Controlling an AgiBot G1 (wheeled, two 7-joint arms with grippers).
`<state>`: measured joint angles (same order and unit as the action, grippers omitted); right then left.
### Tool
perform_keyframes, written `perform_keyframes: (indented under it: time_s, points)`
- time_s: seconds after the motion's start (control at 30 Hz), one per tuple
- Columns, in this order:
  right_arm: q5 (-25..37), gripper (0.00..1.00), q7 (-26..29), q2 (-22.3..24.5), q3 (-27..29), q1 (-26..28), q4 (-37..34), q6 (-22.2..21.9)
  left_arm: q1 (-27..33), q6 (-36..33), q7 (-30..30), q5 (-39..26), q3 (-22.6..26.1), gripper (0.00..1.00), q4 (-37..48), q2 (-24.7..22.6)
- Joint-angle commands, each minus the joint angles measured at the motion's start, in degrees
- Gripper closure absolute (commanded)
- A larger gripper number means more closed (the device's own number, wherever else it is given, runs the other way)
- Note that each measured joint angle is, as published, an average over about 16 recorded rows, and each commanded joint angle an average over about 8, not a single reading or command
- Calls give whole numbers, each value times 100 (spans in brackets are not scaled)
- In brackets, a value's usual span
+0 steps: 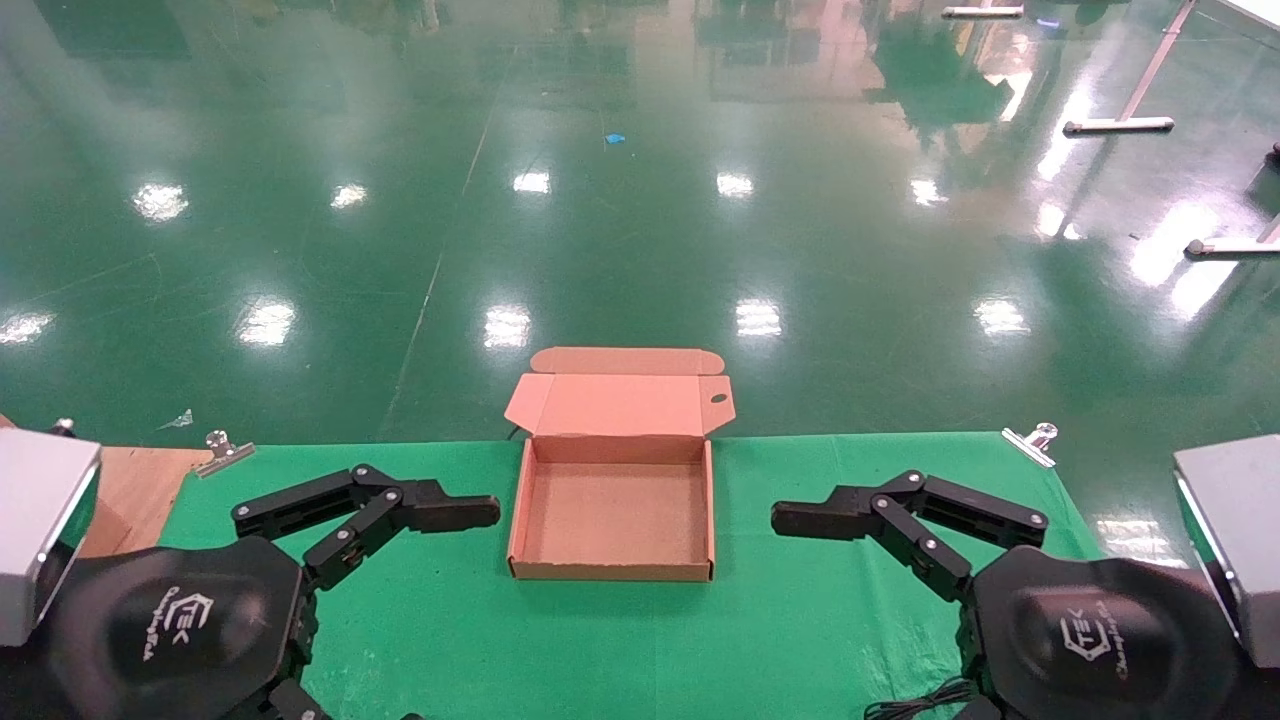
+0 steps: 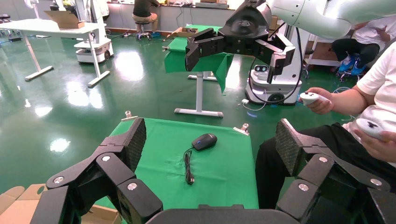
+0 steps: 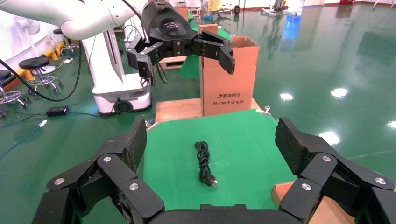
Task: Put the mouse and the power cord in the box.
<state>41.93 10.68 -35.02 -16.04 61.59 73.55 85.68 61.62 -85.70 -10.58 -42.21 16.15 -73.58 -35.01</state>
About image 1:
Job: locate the white metal table leg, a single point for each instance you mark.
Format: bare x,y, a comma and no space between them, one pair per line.
1230,246
1118,125
983,12

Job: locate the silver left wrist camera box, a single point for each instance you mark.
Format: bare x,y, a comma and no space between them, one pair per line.
40,520

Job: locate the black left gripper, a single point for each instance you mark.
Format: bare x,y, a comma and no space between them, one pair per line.
170,630

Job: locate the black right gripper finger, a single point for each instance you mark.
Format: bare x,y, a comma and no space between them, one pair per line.
820,518

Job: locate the open brown cardboard box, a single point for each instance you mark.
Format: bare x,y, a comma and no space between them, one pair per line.
615,520

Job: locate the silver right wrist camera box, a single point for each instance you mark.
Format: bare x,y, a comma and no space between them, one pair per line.
1235,540

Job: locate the white scrap of litter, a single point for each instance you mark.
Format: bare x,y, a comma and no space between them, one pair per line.
180,420

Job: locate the silver metal binder clip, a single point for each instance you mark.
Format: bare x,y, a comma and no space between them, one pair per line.
222,455
1030,445

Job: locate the white table corner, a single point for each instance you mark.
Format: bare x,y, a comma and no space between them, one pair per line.
1260,10

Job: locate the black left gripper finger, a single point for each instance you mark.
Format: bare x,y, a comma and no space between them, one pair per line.
450,512

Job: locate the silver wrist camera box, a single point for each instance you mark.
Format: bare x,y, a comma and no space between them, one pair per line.
1235,540
40,520

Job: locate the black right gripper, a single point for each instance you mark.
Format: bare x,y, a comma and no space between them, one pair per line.
1100,640

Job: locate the green table cloth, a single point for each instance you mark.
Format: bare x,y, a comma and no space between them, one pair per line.
800,620

